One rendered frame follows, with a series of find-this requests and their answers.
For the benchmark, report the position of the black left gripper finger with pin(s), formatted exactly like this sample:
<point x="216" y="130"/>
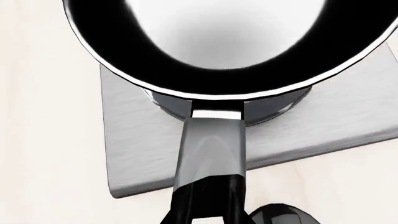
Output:
<point x="280" y="214"/>

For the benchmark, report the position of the grey rectangular board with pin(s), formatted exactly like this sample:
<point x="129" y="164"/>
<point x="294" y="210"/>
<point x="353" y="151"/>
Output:
<point x="140" y="144"/>

